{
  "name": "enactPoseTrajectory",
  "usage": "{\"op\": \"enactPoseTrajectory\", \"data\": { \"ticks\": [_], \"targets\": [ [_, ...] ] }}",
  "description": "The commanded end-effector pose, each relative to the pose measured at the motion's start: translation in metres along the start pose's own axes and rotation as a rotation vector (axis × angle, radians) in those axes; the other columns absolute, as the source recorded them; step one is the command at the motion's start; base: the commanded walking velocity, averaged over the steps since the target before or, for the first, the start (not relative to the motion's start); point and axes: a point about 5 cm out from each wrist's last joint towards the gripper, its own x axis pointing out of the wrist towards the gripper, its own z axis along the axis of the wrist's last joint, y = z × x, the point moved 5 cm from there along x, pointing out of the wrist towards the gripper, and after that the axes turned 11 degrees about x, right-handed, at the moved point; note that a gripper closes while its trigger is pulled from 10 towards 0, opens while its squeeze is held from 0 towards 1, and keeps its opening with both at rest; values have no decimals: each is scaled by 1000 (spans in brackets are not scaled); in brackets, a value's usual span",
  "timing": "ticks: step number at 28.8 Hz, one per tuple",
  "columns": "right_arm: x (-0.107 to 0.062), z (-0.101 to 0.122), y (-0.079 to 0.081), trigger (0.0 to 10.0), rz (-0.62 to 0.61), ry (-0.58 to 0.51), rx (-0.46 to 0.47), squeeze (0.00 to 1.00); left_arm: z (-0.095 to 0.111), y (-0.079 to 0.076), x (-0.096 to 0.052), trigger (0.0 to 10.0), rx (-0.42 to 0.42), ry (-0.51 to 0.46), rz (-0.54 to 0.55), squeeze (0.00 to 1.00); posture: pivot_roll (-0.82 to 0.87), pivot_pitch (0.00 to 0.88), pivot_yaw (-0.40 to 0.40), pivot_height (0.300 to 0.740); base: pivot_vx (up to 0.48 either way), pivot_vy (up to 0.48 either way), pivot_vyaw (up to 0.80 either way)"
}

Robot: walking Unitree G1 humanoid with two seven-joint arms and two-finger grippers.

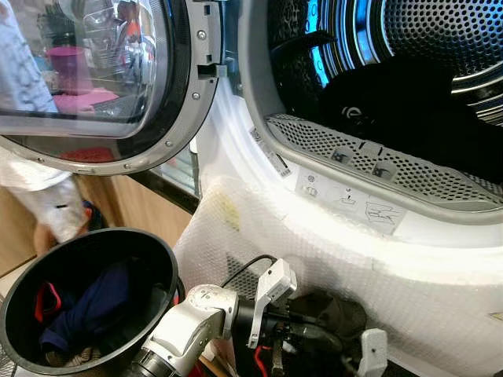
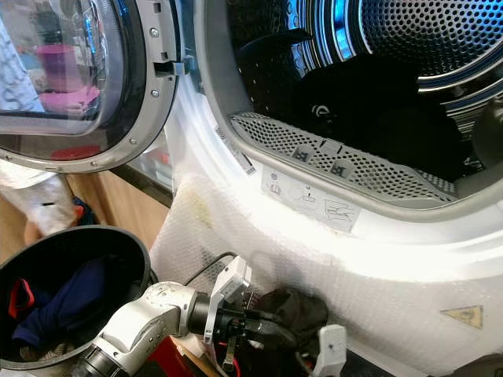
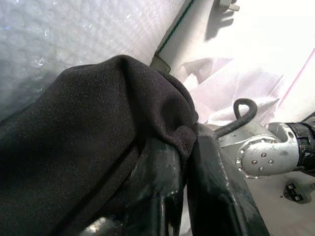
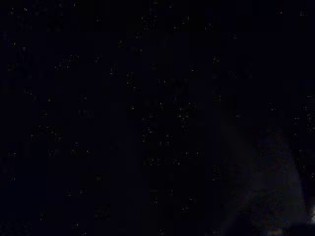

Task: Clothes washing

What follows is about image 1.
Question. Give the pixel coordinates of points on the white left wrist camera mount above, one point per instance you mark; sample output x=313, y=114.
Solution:
x=273, y=287

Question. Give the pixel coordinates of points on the red and black garment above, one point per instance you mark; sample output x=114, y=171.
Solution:
x=45, y=302

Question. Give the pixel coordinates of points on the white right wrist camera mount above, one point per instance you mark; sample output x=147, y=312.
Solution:
x=373, y=349

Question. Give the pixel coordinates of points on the black garment with white logo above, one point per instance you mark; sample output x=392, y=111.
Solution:
x=416, y=110

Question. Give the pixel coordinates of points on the dark brown garment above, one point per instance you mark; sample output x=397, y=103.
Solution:
x=338, y=310

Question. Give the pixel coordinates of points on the black round laundry basket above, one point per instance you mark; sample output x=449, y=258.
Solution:
x=161, y=263

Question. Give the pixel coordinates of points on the white instruction label sticker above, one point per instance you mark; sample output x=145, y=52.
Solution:
x=346, y=200

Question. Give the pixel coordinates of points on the wooden cabinet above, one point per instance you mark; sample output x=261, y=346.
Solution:
x=141, y=208

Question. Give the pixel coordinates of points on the perforated steel washer drum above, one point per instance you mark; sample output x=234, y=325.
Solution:
x=440, y=31

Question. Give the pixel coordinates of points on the black drum paddle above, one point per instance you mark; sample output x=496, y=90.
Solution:
x=302, y=43

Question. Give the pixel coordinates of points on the white front-load washing machine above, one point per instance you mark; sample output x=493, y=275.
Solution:
x=354, y=271

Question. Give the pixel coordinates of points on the grey perforated lint filter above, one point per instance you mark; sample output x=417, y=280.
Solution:
x=314, y=141

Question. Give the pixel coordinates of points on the round glass washer door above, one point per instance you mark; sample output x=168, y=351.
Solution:
x=185, y=118

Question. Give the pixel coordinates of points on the navy blue garment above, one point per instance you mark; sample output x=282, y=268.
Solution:
x=94, y=306

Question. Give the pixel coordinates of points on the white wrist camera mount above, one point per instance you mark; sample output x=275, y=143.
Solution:
x=273, y=287
x=373, y=349

